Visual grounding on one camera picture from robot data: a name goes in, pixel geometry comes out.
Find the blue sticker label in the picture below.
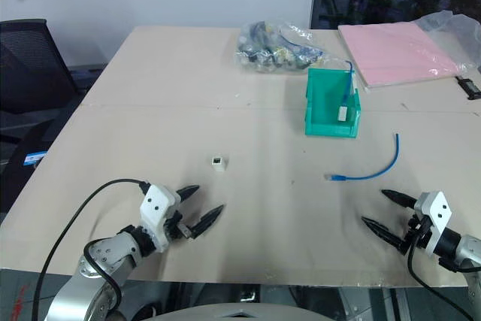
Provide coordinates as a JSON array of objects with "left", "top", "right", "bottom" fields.
[{"left": 23, "top": 150, "right": 49, "bottom": 167}]

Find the blue cable with white coupler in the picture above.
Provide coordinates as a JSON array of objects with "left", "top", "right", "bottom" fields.
[{"left": 337, "top": 60, "right": 357, "bottom": 123}]

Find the black mesh office chair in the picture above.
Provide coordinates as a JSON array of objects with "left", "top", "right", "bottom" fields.
[{"left": 0, "top": 18, "right": 110, "bottom": 217}]

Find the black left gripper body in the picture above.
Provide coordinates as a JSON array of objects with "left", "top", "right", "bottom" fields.
[{"left": 163, "top": 210, "right": 196, "bottom": 242}]

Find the small black clamp tool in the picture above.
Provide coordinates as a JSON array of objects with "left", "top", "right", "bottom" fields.
[{"left": 455, "top": 75, "right": 481, "bottom": 101}]

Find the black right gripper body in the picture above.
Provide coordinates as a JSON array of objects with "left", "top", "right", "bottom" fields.
[{"left": 399, "top": 204, "right": 434, "bottom": 256}]

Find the clear bag of cables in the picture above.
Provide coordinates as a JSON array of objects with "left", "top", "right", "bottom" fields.
[{"left": 234, "top": 21, "right": 327, "bottom": 74}]

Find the crumpled clear plastic bag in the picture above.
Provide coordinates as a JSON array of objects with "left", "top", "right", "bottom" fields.
[{"left": 416, "top": 9, "right": 481, "bottom": 77}]

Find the pink foam sheet stack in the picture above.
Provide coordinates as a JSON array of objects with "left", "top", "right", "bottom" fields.
[{"left": 337, "top": 21, "right": 475, "bottom": 93}]

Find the green plastic bin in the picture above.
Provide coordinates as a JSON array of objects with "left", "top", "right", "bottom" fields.
[{"left": 303, "top": 68, "right": 362, "bottom": 138}]

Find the short blue Ethernet cable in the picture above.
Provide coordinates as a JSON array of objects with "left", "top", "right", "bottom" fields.
[{"left": 324, "top": 132, "right": 401, "bottom": 183}]

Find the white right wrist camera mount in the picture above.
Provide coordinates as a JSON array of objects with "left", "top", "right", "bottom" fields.
[{"left": 413, "top": 190, "right": 452, "bottom": 259}]

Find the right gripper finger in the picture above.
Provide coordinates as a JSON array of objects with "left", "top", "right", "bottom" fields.
[
  {"left": 380, "top": 189, "right": 419, "bottom": 210},
  {"left": 360, "top": 216, "right": 411, "bottom": 255}
]

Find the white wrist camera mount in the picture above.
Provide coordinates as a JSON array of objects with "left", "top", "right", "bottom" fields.
[
  {"left": 413, "top": 190, "right": 452, "bottom": 259},
  {"left": 139, "top": 184, "right": 180, "bottom": 253}
]

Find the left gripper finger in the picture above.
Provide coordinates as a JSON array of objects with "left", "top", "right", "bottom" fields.
[
  {"left": 175, "top": 184, "right": 201, "bottom": 204},
  {"left": 187, "top": 204, "right": 225, "bottom": 241}
]

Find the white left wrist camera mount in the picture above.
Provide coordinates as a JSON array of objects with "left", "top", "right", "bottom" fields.
[{"left": 139, "top": 184, "right": 180, "bottom": 253}]

